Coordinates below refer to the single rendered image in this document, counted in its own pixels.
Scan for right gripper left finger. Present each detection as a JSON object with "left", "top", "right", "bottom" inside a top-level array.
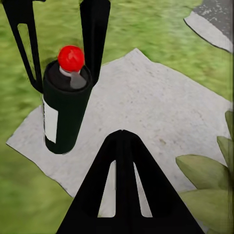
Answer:
[{"left": 56, "top": 130, "right": 130, "bottom": 234}]

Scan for insectifuge atomizer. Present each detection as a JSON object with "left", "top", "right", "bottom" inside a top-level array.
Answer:
[{"left": 42, "top": 45, "right": 93, "bottom": 155}]

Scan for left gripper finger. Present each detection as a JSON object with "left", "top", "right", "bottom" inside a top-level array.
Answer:
[
  {"left": 3, "top": 0, "right": 44, "bottom": 94},
  {"left": 80, "top": 0, "right": 111, "bottom": 86}
]

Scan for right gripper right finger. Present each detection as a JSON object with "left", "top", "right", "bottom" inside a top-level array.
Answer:
[{"left": 122, "top": 130, "right": 204, "bottom": 234}]

